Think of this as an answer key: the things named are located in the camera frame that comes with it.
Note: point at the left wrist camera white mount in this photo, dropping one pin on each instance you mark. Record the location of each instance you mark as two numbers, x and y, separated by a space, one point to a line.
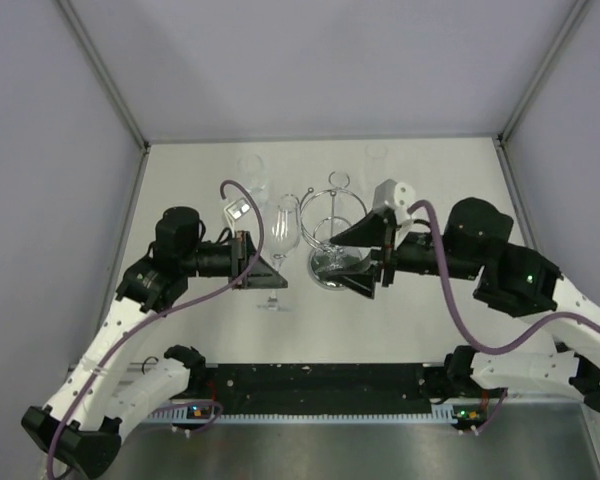
234 211

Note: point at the clear removed champagne glass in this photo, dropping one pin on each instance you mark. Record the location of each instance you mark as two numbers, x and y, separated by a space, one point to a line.
374 166

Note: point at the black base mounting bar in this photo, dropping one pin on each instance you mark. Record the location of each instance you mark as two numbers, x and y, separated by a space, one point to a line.
324 389

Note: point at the left aluminium frame post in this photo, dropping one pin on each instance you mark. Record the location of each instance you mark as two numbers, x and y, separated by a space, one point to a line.
100 70

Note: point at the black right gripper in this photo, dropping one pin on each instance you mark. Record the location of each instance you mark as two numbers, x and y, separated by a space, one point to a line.
371 231

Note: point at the white slotted cable duct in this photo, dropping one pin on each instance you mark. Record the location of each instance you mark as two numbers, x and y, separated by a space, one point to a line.
440 414

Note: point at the right aluminium frame post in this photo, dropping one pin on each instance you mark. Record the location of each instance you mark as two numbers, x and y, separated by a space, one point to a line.
576 14

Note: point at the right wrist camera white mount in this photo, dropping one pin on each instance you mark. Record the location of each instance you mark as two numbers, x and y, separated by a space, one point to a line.
395 198

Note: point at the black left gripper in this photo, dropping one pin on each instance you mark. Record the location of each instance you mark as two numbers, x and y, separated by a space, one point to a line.
241 254

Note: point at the chrome wire wine glass rack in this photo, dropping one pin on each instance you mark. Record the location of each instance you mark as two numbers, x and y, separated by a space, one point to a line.
325 213

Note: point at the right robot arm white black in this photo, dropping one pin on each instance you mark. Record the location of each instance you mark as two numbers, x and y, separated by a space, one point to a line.
558 354

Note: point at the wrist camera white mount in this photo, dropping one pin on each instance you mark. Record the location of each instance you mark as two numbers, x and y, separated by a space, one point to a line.
234 211
395 198

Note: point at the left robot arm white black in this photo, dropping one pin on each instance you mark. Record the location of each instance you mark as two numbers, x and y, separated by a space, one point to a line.
85 423

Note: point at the aluminium frame post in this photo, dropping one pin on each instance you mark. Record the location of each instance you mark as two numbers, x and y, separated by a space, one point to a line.
100 70
576 14

